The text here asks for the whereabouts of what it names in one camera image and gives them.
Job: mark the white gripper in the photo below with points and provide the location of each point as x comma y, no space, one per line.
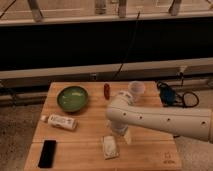
122,129

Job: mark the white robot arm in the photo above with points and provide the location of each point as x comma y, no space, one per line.
188,122

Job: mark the clear plastic cup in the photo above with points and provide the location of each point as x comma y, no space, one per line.
136,88

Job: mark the blue device on floor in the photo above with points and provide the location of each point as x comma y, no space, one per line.
167,95

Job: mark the white tube bottle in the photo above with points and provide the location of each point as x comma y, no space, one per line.
58,121

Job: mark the green bowl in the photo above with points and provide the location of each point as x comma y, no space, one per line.
72,98

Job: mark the black rectangular phone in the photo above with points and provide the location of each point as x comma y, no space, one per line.
47,154

